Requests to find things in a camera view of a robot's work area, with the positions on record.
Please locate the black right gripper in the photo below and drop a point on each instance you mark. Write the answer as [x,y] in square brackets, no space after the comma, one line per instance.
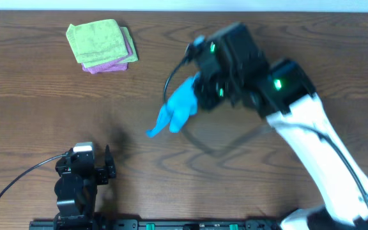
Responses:
[206,100]

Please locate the blue microfiber cloth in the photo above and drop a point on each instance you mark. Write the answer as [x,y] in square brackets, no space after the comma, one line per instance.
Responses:
[181,105]

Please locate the top green folded cloth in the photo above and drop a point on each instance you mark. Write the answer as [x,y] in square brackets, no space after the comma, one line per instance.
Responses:
[96,42]

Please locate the green folded cloth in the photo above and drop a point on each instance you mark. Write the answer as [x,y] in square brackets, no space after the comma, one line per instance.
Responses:
[96,42]
[131,48]

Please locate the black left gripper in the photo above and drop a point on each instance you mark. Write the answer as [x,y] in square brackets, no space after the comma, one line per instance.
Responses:
[111,172]

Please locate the lower green folded cloth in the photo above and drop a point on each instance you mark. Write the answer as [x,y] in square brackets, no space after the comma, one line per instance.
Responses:
[131,48]

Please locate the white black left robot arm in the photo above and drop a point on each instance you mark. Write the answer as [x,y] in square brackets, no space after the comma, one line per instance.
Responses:
[76,188]

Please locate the bottom purple folded cloth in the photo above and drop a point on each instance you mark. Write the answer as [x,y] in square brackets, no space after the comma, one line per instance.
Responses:
[106,68]

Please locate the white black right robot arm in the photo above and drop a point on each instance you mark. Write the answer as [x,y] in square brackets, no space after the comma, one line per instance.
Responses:
[282,94]

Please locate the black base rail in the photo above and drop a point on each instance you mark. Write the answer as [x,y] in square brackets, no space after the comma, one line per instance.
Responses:
[132,224]

